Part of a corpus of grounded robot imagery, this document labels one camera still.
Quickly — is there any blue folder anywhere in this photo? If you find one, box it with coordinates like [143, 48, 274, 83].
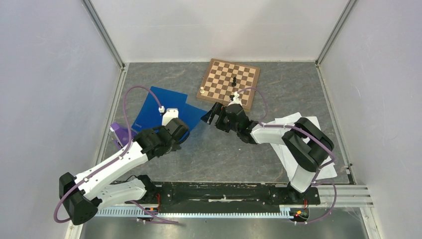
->
[131, 86, 209, 134]

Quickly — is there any white paper stack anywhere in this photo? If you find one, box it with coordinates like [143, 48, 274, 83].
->
[269, 112, 338, 182]

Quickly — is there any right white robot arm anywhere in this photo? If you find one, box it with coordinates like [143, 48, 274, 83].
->
[201, 103, 335, 203]

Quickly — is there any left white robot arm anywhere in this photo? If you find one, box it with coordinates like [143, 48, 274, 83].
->
[59, 118, 189, 225]

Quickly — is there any wooden chessboard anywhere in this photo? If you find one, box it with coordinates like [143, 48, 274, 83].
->
[197, 58, 260, 106]

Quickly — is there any purple stapler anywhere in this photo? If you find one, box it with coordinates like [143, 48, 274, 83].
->
[109, 122, 129, 149]

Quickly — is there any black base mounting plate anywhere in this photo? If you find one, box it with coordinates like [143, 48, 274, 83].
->
[137, 182, 321, 214]

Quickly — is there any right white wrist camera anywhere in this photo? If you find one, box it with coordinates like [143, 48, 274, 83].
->
[228, 92, 242, 106]

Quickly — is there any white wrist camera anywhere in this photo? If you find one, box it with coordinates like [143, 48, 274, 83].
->
[162, 108, 179, 126]
[228, 92, 242, 106]

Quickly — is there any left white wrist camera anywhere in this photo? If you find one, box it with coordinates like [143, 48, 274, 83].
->
[162, 108, 179, 126]

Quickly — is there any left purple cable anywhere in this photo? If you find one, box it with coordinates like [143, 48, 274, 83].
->
[53, 85, 166, 224]

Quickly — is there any purple cable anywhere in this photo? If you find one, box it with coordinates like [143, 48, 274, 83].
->
[236, 87, 338, 225]
[53, 85, 166, 224]

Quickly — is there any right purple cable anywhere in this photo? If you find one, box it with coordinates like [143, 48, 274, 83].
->
[236, 87, 338, 225]

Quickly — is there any grey slotted cable duct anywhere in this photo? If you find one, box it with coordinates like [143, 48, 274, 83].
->
[95, 206, 294, 219]

